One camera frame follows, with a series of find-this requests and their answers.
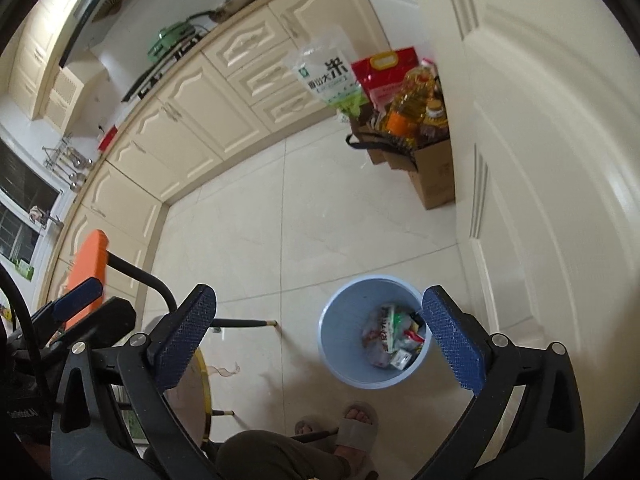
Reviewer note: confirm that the blue plastic bin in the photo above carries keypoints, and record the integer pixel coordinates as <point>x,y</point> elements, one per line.
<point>340,320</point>

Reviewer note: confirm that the hanging kitchen utensils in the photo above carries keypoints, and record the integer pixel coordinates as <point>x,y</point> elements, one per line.
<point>67,162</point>

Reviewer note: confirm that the black gas stove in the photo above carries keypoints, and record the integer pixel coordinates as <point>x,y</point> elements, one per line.
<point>160,70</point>

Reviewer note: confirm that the grey slipper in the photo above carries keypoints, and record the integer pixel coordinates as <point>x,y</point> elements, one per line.
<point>306,427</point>
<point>352,435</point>

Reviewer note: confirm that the brown cardboard box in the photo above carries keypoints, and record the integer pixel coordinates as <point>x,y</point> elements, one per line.
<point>432,170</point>

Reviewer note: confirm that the red plastic basin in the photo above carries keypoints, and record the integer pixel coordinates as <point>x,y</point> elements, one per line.
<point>107,138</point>

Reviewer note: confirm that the orange round table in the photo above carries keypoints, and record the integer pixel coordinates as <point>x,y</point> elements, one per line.
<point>87,270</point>

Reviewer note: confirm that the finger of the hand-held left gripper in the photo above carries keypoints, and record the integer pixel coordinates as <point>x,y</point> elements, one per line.
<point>75,297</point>
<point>107,317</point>

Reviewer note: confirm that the green electric pot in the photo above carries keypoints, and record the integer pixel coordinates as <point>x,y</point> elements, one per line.
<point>170,37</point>

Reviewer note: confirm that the cream upper wall cabinets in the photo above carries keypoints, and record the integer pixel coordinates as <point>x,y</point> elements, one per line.
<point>40,50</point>

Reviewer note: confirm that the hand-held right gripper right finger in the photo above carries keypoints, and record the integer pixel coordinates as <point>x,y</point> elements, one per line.
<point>452,340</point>

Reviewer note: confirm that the kitchen window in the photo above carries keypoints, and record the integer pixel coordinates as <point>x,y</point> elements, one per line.
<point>20,200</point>

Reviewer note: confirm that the black range hood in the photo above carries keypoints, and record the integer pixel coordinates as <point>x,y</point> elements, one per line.
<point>90,5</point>

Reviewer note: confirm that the clear green rice bag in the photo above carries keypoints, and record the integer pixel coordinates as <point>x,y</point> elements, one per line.
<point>327,75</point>

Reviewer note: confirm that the green dish soap bottle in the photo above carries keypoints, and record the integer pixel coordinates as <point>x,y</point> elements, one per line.
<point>24,268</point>

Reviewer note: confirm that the round stool gold rim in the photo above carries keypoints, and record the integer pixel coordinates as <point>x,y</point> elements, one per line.
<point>192,400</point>

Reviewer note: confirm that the small cooking oil bottle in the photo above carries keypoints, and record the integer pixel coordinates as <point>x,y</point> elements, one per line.
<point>435,115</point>

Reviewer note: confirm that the cream lower kitchen cabinets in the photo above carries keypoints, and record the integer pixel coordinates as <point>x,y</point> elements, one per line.
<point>200,110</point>

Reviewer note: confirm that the person's leg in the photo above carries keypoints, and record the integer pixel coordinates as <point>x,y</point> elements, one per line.
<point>280,457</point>

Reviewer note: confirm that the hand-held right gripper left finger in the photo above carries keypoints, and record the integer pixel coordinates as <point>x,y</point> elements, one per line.
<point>185,340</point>

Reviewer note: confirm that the cream panel door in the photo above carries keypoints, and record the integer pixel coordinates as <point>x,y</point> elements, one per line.
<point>540,160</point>

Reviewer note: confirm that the red rice bag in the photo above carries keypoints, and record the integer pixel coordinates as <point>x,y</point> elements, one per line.
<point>385,72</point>

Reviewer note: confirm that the metal sink faucet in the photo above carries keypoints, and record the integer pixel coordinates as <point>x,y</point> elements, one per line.
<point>50,220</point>

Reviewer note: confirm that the pink cloth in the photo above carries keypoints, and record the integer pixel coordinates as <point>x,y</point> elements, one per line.
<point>36,212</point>

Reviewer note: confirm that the large cooking oil bottle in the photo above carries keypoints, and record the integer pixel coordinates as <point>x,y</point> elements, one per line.
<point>407,100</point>

